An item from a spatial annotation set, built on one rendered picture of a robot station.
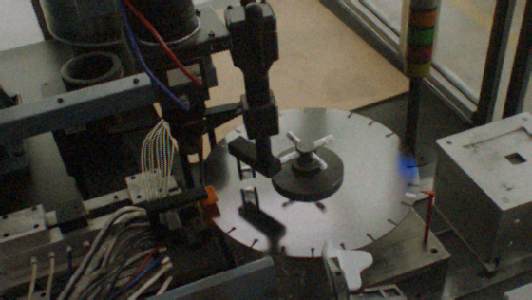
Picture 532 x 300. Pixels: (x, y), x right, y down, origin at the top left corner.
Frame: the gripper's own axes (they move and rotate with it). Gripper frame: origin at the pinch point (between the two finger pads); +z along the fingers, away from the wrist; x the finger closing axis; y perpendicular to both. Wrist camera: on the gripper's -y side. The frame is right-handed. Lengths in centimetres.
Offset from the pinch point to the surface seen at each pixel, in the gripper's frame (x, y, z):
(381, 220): 8.7, 8.7, 1.7
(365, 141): 17.8, 10.8, 16.1
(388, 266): 0.2, 10.2, 7.0
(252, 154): 19.7, -7.7, 5.3
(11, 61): 41, -65, 92
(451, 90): 21, 38, 51
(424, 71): 27.2, 24.1, 25.0
